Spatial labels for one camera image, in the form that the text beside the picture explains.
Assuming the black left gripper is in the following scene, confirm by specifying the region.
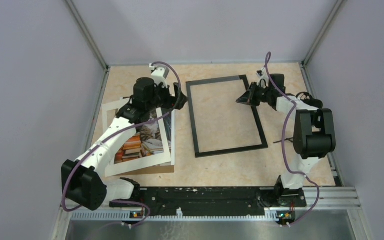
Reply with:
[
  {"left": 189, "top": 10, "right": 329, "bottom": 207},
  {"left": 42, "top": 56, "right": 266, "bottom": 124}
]
[{"left": 146, "top": 80, "right": 188, "bottom": 112}]

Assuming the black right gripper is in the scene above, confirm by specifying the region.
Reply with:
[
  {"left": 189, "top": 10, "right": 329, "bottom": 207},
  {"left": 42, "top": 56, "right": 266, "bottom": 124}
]
[{"left": 236, "top": 82, "right": 273, "bottom": 107}]

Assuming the white mat board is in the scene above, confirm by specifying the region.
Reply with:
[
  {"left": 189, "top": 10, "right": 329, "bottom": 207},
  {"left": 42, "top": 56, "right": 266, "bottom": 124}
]
[{"left": 101, "top": 98, "right": 173, "bottom": 178}]

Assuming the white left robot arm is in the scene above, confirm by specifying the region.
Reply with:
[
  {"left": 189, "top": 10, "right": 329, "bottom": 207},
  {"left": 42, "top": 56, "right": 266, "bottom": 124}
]
[{"left": 61, "top": 77, "right": 188, "bottom": 212}]

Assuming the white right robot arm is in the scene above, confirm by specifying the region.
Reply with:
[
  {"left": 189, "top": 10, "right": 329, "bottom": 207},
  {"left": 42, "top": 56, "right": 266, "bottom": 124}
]
[{"left": 236, "top": 70, "right": 336, "bottom": 208}]

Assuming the cat photo print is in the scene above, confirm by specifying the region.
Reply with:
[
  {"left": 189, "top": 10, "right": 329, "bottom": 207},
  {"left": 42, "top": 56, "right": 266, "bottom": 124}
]
[{"left": 112, "top": 112, "right": 175, "bottom": 167}]

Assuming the black microphone on tripod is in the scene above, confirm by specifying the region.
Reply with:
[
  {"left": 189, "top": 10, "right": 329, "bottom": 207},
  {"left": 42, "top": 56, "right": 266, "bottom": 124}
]
[{"left": 273, "top": 92, "right": 324, "bottom": 122}]

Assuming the brown backing board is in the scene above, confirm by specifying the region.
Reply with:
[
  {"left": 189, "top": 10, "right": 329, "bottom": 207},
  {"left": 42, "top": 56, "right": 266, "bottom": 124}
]
[{"left": 107, "top": 107, "right": 175, "bottom": 177}]

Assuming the black picture frame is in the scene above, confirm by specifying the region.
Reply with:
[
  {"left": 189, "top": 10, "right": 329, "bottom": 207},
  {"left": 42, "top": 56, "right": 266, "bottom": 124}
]
[{"left": 186, "top": 75, "right": 269, "bottom": 158}]

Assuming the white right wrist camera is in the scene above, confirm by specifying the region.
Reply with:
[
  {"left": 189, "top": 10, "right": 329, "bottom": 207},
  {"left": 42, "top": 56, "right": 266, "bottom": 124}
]
[{"left": 256, "top": 67, "right": 269, "bottom": 88}]

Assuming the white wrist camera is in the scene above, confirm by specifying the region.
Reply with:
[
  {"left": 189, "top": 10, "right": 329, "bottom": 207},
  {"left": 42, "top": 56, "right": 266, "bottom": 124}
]
[
  {"left": 256, "top": 67, "right": 269, "bottom": 88},
  {"left": 149, "top": 63, "right": 170, "bottom": 89}
]

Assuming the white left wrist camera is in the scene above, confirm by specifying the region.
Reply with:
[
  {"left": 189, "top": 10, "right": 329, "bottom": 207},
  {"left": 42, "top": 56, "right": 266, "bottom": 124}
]
[{"left": 149, "top": 63, "right": 170, "bottom": 89}]

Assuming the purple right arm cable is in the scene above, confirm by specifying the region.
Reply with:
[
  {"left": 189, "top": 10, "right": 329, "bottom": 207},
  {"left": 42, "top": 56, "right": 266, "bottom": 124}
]
[{"left": 263, "top": 51, "right": 321, "bottom": 228}]

